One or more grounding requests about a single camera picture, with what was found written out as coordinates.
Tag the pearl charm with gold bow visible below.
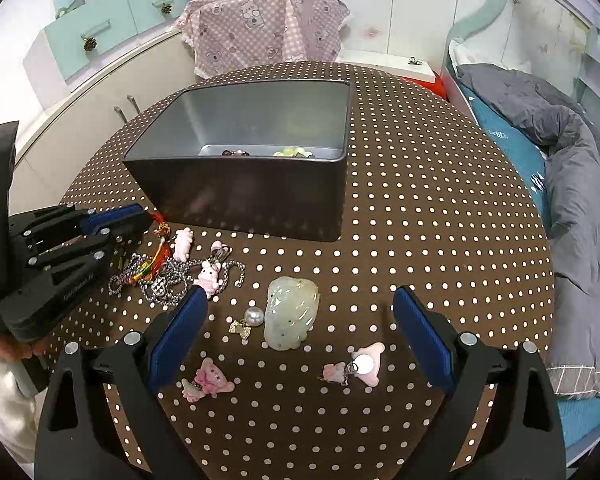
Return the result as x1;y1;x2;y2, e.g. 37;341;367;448
228;306;266;344

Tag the pink bear charm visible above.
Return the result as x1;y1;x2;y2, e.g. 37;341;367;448
172;227;195;264
181;357;234;404

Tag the person's left hand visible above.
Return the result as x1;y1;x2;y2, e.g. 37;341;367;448
0;332;38;361

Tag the green bead bracelet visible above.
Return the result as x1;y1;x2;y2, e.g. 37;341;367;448
272;145;315;159

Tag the teal bed sheet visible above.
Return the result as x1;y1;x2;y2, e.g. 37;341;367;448
460;82;600;466

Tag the white wardrobe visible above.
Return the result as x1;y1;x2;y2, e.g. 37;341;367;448
325;0;456;57

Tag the teal white bed frame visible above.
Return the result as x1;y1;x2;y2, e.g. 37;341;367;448
440;0;531;111

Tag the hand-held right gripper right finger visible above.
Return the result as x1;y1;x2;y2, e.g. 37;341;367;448
392;285;567;480

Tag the black metal box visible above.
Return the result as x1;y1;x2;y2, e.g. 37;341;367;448
122;79;352;243

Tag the pink rabbit charm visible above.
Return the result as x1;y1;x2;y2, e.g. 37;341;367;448
195;260;222;301

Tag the pale green jade pendant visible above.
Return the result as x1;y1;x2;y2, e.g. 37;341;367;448
264;276;321;350

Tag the white cabinet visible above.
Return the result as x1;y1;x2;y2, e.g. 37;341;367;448
7;25;201;211

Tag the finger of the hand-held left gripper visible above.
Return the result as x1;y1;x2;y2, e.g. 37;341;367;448
0;227;131;343
7;203;155;253

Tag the grey quilt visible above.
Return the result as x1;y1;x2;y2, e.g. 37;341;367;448
457;63;600;399

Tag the red stool white top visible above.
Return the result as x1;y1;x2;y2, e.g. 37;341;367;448
339;49;444;97

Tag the red knotted cord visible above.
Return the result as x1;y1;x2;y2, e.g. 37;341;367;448
122;211;174;286

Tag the pink checked bear cloth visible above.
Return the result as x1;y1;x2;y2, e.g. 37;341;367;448
174;0;352;80

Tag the teal drawer unit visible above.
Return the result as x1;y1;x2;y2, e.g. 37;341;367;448
22;0;193;86

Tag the brown polka dot tablecloth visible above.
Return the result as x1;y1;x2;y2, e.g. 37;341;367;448
40;60;556;480

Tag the pink heart keychain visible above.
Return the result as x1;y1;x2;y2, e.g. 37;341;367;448
321;342;386;387

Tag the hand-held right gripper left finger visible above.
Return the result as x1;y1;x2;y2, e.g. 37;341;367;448
34;285;211;480

